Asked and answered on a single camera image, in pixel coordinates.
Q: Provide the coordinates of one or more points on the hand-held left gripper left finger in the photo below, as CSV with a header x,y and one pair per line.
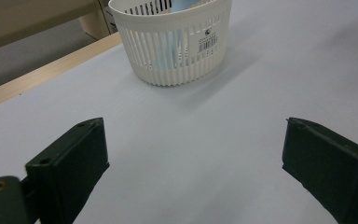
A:
x,y
71,168

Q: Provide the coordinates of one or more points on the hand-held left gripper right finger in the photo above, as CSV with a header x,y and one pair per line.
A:
x,y
332,174

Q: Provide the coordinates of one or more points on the white slotted plastic basket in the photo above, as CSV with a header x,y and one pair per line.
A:
x,y
174,21

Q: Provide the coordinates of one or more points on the light blue hairbrush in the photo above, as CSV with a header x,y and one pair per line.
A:
x,y
185,4

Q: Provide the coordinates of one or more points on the white table cover sheet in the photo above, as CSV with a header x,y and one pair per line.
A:
x,y
199,130

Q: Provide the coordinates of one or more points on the beige wooden bench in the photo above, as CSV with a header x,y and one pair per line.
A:
x,y
28,18

